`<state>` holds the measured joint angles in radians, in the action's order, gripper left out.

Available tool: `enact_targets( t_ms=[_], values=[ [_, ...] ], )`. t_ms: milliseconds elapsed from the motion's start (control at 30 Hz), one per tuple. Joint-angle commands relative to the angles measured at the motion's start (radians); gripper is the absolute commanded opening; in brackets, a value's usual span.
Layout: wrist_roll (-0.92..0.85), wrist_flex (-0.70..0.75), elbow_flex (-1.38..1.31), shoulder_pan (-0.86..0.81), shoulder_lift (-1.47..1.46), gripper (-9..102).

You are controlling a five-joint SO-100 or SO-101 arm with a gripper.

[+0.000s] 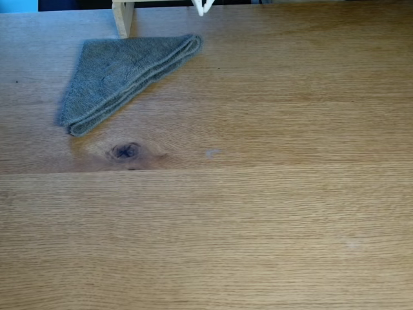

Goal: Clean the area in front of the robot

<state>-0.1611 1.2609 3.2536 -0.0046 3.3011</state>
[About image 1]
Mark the grey microfibre cloth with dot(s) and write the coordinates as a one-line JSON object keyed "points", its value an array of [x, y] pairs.
{"points": [[106, 77]]}

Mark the pale wooden stand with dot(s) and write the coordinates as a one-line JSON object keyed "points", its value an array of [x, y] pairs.
{"points": [[123, 19]]}

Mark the dark blue object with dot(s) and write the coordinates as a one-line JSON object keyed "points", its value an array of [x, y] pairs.
{"points": [[74, 4]]}

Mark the light blue object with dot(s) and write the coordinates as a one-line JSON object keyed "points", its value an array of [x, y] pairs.
{"points": [[18, 5]]}

